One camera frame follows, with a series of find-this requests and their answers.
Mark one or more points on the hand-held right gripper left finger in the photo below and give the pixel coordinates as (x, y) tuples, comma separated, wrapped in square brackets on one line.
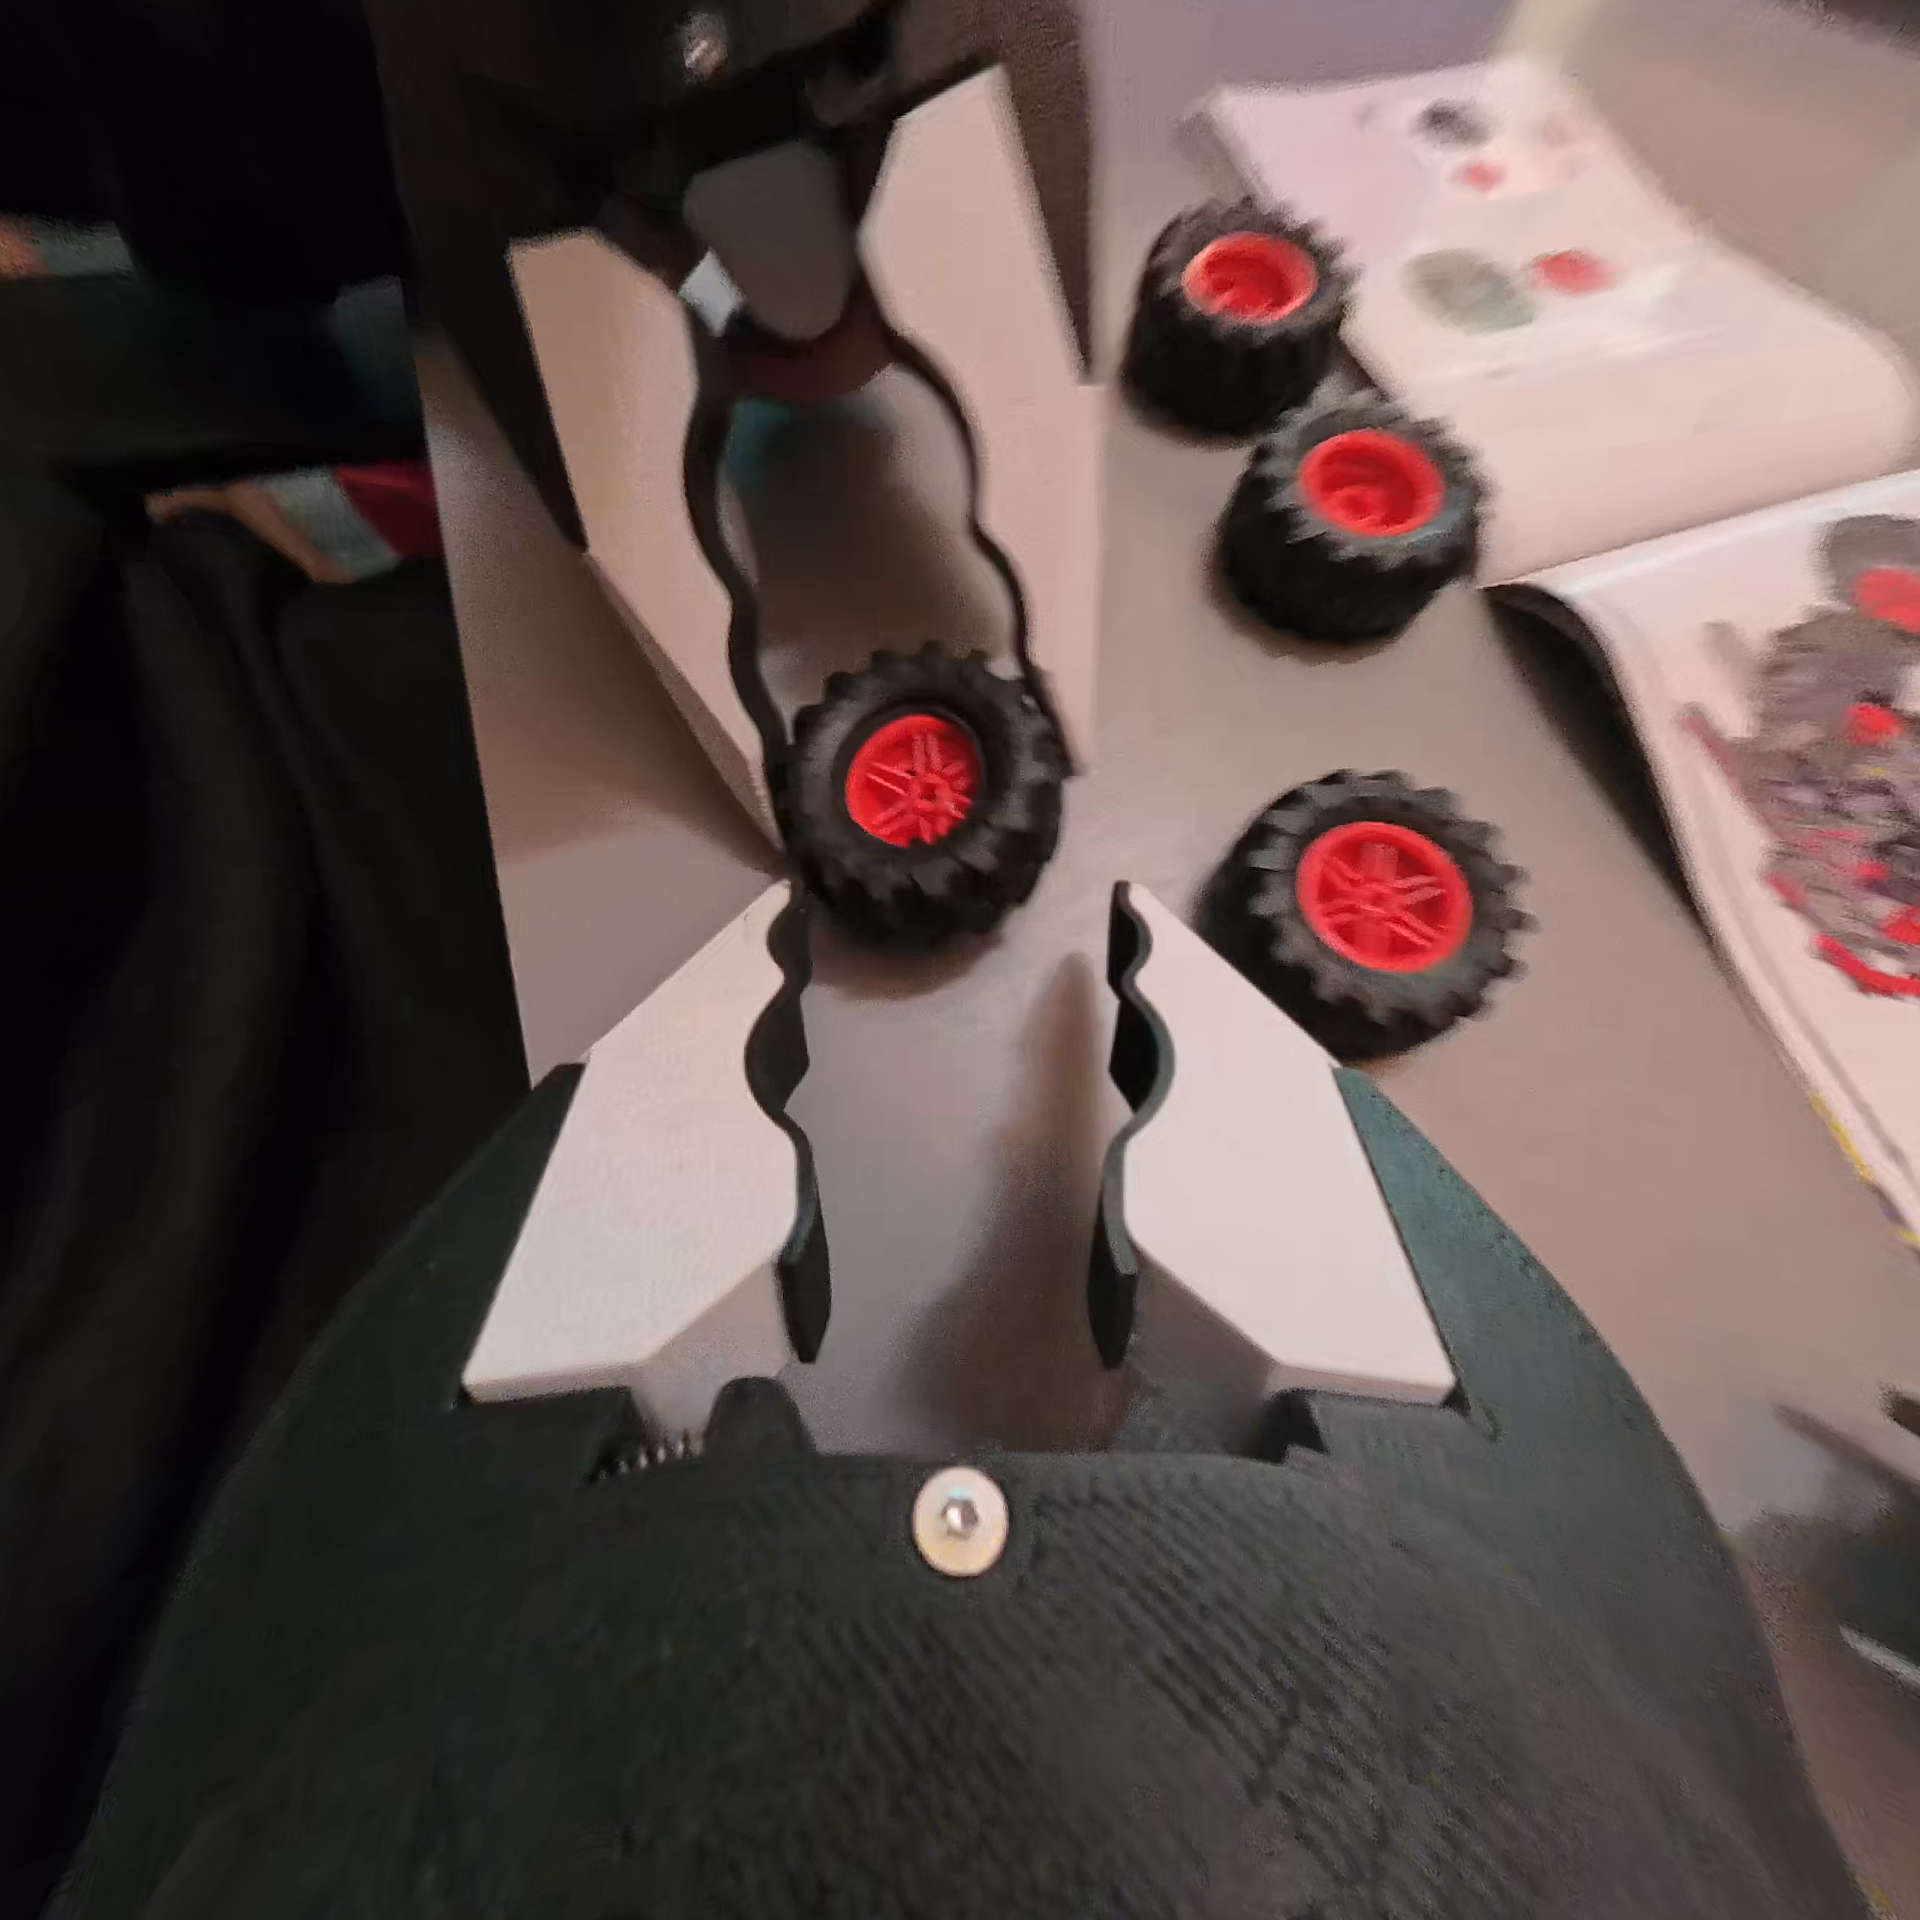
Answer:
[(645, 1200)]

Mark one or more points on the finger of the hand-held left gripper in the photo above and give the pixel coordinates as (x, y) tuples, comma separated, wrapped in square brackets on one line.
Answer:
[(1004, 375), (629, 480)]

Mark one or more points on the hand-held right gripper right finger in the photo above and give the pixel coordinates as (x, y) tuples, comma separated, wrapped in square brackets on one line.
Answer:
[(1277, 1200)]

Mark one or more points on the black toy wheel red rim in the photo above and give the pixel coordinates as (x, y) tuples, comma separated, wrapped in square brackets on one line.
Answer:
[(916, 779), (1244, 278), (1372, 480), (1381, 891)]

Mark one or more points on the grey desk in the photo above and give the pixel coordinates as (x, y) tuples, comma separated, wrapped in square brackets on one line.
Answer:
[(1501, 1200)]

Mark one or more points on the person's black clothing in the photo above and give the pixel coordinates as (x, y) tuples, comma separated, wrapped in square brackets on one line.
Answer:
[(224, 1050)]

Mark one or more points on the open instruction booklet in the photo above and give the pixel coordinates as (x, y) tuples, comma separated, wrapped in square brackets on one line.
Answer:
[(1576, 375)]

